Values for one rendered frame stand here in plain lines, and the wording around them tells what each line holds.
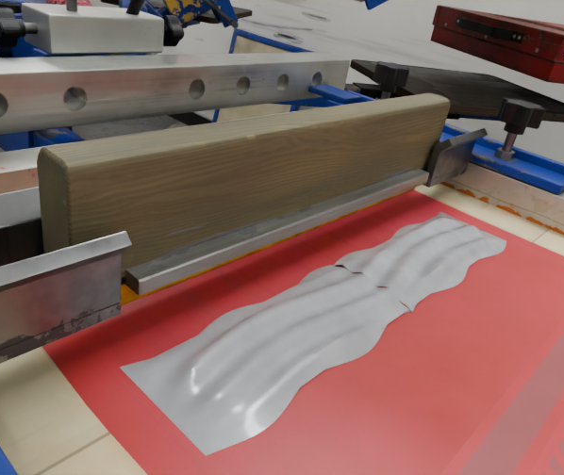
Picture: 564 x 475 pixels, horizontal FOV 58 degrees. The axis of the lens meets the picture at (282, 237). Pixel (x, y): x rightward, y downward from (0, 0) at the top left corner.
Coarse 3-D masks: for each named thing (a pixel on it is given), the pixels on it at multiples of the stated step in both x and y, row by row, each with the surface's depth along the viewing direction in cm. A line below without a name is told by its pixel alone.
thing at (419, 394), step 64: (256, 256) 38; (128, 320) 30; (192, 320) 31; (128, 384) 26; (320, 384) 28; (384, 384) 28; (448, 384) 29; (128, 448) 22; (192, 448) 23; (256, 448) 24; (320, 448) 24; (384, 448) 25; (448, 448) 25
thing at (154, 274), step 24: (360, 192) 42; (384, 192) 43; (288, 216) 36; (312, 216) 37; (336, 216) 39; (216, 240) 31; (240, 240) 32; (264, 240) 33; (144, 264) 28; (168, 264) 28; (192, 264) 29; (216, 264) 31; (144, 288) 27
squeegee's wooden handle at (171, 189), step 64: (192, 128) 29; (256, 128) 31; (320, 128) 35; (384, 128) 41; (64, 192) 23; (128, 192) 25; (192, 192) 28; (256, 192) 33; (320, 192) 38; (128, 256) 27
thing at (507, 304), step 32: (416, 192) 55; (352, 224) 46; (384, 224) 47; (480, 224) 50; (320, 256) 40; (512, 256) 45; (544, 256) 46; (448, 288) 38; (480, 288) 39; (512, 288) 40; (544, 288) 41; (448, 320) 35; (480, 320) 35; (512, 320) 36; (544, 320) 37; (512, 352) 33
